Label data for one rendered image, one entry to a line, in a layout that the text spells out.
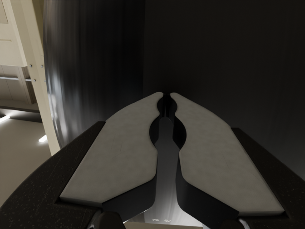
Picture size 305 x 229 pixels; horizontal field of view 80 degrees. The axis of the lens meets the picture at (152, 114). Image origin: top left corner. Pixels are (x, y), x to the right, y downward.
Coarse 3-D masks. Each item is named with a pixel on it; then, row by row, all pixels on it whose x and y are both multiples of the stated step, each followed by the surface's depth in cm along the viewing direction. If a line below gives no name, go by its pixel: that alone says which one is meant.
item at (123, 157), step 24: (120, 120) 8; (144, 120) 8; (96, 144) 7; (120, 144) 7; (144, 144) 7; (96, 168) 6; (120, 168) 6; (144, 168) 6; (72, 192) 5; (96, 192) 5; (120, 192) 5; (144, 192) 6; (120, 216) 6
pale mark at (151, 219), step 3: (150, 219) 22; (153, 219) 22; (156, 219) 22; (159, 219) 22; (162, 219) 22; (165, 219) 21; (168, 219) 21; (171, 219) 21; (165, 222) 23; (168, 222) 23; (171, 222) 22
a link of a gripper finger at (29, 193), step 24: (72, 144) 7; (48, 168) 6; (72, 168) 6; (24, 192) 5; (48, 192) 5; (0, 216) 5; (24, 216) 5; (48, 216) 5; (72, 216) 5; (96, 216) 5
